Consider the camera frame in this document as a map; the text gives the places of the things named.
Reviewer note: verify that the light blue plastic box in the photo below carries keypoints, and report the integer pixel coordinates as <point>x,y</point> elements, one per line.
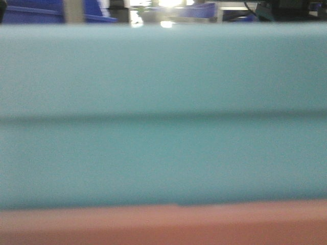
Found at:
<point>110,115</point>

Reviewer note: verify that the pink plastic box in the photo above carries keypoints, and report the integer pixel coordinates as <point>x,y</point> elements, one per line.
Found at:
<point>286,222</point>

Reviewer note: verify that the stainless steel shelf rack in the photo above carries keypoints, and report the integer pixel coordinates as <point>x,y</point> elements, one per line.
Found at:
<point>74,11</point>

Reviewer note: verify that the blue bin upper left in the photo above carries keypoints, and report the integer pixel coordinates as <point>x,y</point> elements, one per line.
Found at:
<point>49,12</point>

